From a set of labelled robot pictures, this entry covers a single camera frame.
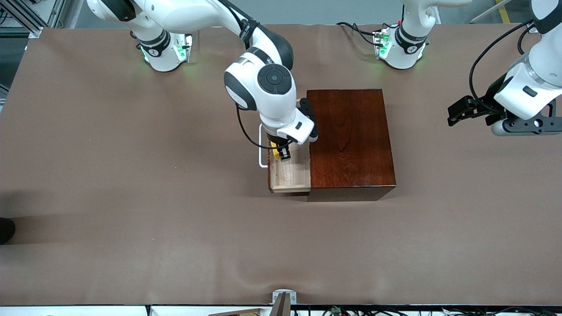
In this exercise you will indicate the black round object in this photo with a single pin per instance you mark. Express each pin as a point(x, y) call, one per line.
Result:
point(5, 230)

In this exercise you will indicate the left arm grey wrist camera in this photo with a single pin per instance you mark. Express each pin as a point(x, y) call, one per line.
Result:
point(522, 126)

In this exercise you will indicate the grey metal clamp bracket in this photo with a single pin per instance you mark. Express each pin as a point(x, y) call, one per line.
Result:
point(276, 296)

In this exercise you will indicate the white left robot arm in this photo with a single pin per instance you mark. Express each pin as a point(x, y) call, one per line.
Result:
point(410, 44)

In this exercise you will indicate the aluminium frame profile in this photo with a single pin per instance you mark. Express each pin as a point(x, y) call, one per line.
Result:
point(37, 28)
point(531, 29)

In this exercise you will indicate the brown table cover sheet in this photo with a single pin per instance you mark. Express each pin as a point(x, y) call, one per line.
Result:
point(219, 254)

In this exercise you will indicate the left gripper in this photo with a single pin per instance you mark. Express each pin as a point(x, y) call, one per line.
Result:
point(492, 102)

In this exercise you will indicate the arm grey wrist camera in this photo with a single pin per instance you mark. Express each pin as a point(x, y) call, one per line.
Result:
point(522, 126)
point(308, 113)

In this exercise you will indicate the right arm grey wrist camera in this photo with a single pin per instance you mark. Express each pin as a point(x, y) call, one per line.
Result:
point(308, 113)

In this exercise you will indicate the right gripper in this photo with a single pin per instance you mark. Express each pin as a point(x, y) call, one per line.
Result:
point(282, 151)

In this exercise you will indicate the green terminal connector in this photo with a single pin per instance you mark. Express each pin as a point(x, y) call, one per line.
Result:
point(336, 310)

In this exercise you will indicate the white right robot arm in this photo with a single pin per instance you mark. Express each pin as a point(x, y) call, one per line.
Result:
point(197, 13)

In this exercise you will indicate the dark brown wooden cabinet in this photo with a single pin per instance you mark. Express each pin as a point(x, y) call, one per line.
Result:
point(351, 149)

